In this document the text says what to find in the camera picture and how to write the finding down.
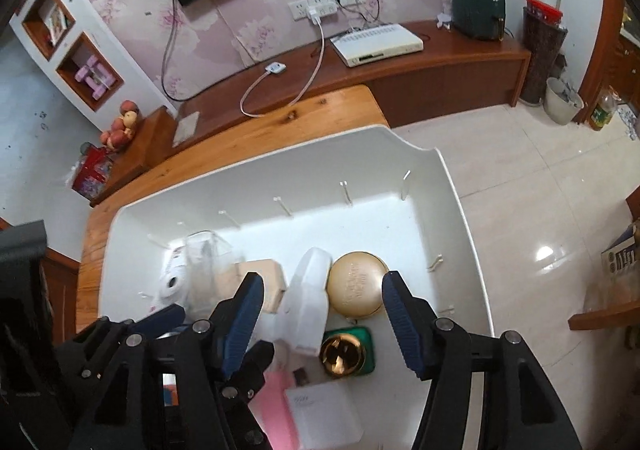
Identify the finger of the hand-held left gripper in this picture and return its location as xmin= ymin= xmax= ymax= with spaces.
xmin=52 ymin=304 xmax=187 ymax=381
xmin=212 ymin=340 xmax=277 ymax=450

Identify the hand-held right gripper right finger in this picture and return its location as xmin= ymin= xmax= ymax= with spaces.
xmin=381 ymin=271 xmax=583 ymax=450

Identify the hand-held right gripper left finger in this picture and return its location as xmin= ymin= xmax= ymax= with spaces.
xmin=67 ymin=273 xmax=266 ymax=450

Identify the white compact camera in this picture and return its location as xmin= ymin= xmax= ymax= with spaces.
xmin=150 ymin=250 xmax=193 ymax=311

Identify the pink hair roller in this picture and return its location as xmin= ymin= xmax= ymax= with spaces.
xmin=260 ymin=365 xmax=301 ymax=450

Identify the beige plug adapter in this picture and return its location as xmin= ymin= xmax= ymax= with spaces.
xmin=235 ymin=259 xmax=288 ymax=315

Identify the gold round case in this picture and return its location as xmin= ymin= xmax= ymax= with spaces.
xmin=326 ymin=251 xmax=391 ymax=320

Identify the white travel adapter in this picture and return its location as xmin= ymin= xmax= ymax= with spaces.
xmin=277 ymin=247 xmax=335 ymax=356

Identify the clear plastic case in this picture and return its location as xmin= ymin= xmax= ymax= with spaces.
xmin=184 ymin=230 xmax=236 ymax=311

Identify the white power charger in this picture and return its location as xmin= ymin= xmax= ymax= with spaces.
xmin=284 ymin=379 xmax=365 ymax=450

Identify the green bottle with gold cap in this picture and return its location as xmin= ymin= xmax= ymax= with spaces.
xmin=320 ymin=325 xmax=376 ymax=381

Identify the red gift box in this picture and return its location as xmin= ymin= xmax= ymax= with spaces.
xmin=65 ymin=143 xmax=118 ymax=198

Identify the pile of peaches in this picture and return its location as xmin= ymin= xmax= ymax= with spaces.
xmin=99 ymin=100 xmax=143 ymax=151

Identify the wooden furniture piece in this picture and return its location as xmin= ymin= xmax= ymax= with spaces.
xmin=567 ymin=300 xmax=640 ymax=331

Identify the cardboard box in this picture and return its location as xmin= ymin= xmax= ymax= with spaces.
xmin=600 ymin=217 xmax=640 ymax=281

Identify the pink dumbbell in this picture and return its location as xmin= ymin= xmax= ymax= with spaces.
xmin=87 ymin=56 xmax=115 ymax=88
xmin=74 ymin=65 xmax=102 ymax=98

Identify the wooden television cabinet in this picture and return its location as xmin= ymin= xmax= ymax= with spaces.
xmin=172 ymin=19 xmax=532 ymax=146

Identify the white bucket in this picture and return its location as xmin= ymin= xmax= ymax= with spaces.
xmin=544 ymin=77 xmax=585 ymax=126

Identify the white set-top box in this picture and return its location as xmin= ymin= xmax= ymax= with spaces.
xmin=330 ymin=24 xmax=425 ymax=68

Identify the yellow oil bottle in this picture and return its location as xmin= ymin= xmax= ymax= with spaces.
xmin=590 ymin=88 xmax=618 ymax=131

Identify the brown woven basket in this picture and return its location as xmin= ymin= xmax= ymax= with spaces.
xmin=522 ymin=8 xmax=568 ymax=106

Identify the colourful book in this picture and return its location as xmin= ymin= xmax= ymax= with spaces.
xmin=42 ymin=5 xmax=70 ymax=45

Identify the black toaster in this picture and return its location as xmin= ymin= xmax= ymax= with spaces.
xmin=451 ymin=0 xmax=506 ymax=41

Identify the red packet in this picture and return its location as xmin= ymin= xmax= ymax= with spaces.
xmin=525 ymin=0 xmax=563 ymax=25

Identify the thin dark cable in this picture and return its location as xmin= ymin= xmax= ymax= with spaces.
xmin=161 ymin=0 xmax=180 ymax=104

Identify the wooden wall niche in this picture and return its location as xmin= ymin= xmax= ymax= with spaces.
xmin=22 ymin=0 xmax=77 ymax=62
xmin=56 ymin=33 xmax=125 ymax=112

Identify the white charging cable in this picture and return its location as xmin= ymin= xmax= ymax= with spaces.
xmin=287 ymin=8 xmax=327 ymax=108

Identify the white wall socket strip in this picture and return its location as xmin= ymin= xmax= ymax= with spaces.
xmin=287 ymin=0 xmax=366 ymax=22

